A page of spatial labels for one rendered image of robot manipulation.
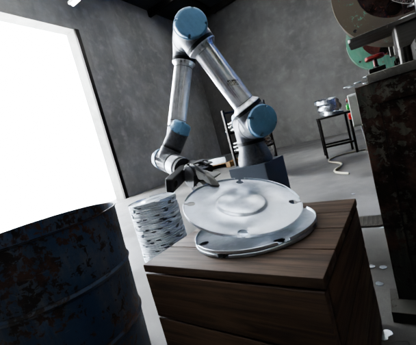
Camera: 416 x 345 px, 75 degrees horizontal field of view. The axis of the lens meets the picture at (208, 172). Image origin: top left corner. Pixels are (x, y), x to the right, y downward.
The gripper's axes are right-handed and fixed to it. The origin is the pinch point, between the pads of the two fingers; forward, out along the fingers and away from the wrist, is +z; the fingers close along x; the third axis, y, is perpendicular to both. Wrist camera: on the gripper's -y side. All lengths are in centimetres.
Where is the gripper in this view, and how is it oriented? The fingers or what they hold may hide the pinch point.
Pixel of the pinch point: (213, 186)
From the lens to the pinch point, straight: 77.4
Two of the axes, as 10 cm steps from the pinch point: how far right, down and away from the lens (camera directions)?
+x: 0.5, 9.3, 3.6
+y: 7.7, -2.6, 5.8
